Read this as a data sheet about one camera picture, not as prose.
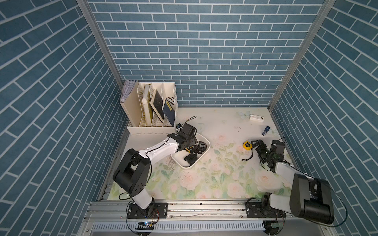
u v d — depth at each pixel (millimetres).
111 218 743
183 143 653
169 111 1069
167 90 1050
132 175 449
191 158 886
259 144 838
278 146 706
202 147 943
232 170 883
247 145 963
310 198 423
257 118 1120
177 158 915
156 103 987
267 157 768
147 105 908
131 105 889
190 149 935
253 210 736
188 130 695
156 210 735
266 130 992
